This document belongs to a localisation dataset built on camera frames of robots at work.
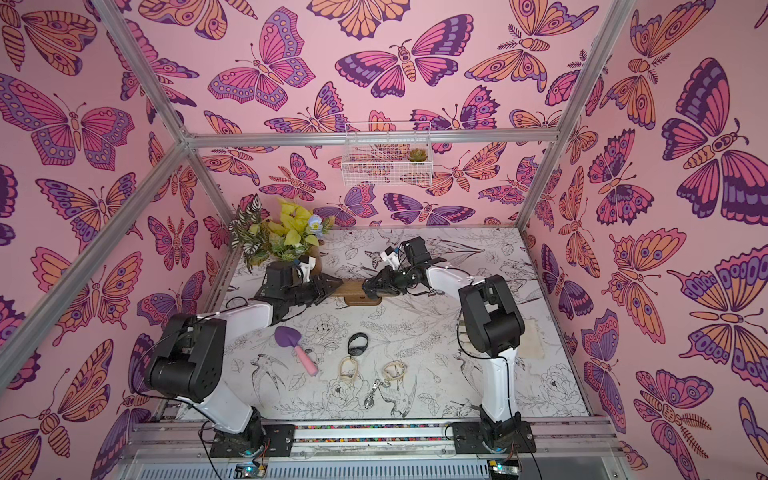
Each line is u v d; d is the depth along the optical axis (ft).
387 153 3.12
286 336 2.96
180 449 2.40
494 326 1.77
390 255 2.97
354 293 3.03
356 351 2.87
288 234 2.87
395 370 2.80
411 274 2.55
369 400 2.61
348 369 2.81
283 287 2.45
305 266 2.85
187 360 1.54
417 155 3.03
